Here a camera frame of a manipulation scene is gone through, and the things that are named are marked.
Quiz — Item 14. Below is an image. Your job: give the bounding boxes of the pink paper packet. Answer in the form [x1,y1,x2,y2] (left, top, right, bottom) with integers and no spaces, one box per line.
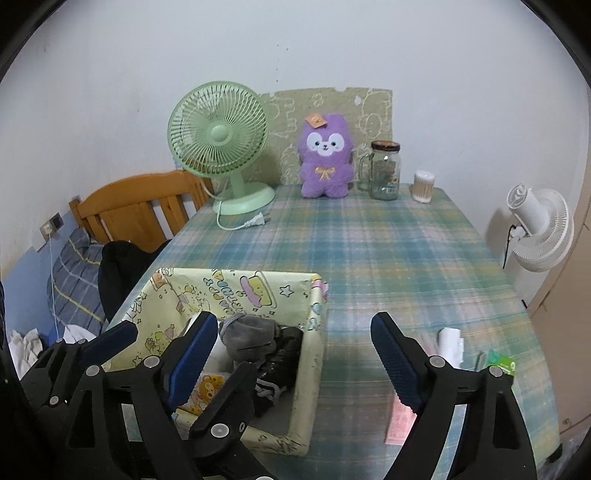
[385,395,417,446]

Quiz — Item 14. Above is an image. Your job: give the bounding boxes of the white crumpled cloth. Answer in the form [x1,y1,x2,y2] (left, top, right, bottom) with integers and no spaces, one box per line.
[9,328,43,380]

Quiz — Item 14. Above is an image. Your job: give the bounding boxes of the grey sock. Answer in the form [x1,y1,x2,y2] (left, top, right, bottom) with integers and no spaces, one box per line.
[219,313,280,363]

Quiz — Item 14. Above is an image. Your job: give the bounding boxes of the black clothing in box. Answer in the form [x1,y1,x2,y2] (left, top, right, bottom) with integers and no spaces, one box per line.
[252,327,304,418]

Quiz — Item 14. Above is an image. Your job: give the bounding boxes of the blue plaid bedding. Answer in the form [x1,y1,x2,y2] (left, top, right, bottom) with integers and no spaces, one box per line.
[47,227,108,336]

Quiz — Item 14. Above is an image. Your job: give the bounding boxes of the yellow cartoon storage box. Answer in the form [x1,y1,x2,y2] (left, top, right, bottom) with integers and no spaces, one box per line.
[106,268,328,456]

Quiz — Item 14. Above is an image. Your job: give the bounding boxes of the black chair back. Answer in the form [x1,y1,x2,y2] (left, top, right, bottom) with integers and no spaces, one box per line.
[97,240,169,321]

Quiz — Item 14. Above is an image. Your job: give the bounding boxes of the plaid tablecloth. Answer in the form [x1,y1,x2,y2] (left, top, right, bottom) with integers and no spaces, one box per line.
[155,186,559,479]

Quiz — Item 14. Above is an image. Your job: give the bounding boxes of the white standing fan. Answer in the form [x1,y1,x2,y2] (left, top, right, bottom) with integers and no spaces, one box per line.
[503,183,574,273]

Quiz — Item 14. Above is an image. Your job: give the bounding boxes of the cotton swab container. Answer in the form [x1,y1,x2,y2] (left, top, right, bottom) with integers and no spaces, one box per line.
[412,170,435,204]

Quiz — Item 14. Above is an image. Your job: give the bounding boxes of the green desk fan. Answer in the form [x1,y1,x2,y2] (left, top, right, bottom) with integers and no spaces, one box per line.
[167,81,274,216]

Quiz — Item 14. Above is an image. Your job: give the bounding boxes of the glass mason jar mug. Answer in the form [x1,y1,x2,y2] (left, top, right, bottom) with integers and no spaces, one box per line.
[356,140,401,201]

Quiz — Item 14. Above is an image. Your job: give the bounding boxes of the purple plush toy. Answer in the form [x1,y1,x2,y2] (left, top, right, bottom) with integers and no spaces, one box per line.
[297,113,355,198]

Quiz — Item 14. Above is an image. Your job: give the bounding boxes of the wall power outlet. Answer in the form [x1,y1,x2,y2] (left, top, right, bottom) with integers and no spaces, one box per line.
[40,213,64,241]

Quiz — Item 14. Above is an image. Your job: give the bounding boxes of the white fan power cord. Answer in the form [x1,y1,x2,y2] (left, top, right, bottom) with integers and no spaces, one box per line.
[197,175,271,232]

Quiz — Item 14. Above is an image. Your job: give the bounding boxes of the beige cartoon wall mat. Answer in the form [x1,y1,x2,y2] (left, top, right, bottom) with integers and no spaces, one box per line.
[242,87,393,186]

